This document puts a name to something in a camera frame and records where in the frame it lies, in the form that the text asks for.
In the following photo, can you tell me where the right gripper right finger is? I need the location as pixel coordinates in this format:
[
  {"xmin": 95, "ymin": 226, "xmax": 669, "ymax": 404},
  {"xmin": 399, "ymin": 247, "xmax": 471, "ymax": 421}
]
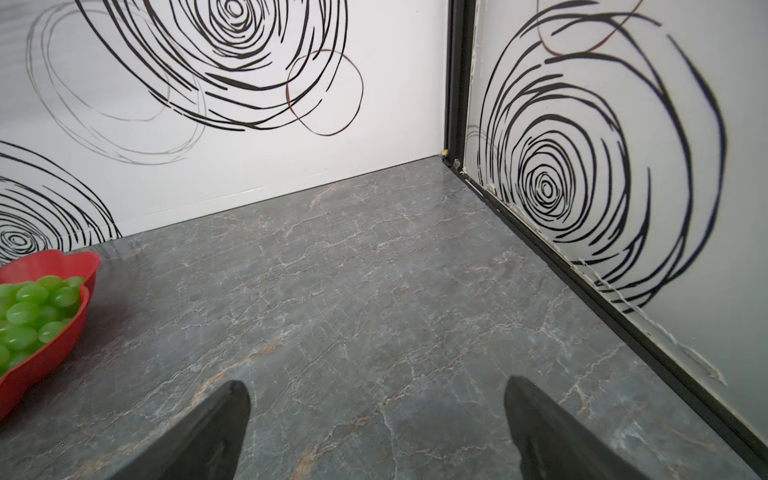
[{"xmin": 504, "ymin": 376, "xmax": 646, "ymax": 479}]

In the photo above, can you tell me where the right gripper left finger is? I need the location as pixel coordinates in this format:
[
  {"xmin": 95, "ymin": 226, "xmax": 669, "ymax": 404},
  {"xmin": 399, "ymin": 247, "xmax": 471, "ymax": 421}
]
[{"xmin": 112, "ymin": 380, "xmax": 251, "ymax": 480}]

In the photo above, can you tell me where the green fake grape bunch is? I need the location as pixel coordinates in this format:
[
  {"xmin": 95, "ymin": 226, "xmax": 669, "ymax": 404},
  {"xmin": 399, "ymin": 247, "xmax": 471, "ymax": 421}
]
[{"xmin": 1, "ymin": 275, "xmax": 85, "ymax": 374}]

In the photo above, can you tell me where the red flower-shaped fruit bowl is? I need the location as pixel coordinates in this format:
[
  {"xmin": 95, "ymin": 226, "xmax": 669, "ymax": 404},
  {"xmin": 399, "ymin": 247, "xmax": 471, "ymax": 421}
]
[{"xmin": 1, "ymin": 250, "xmax": 101, "ymax": 421}]

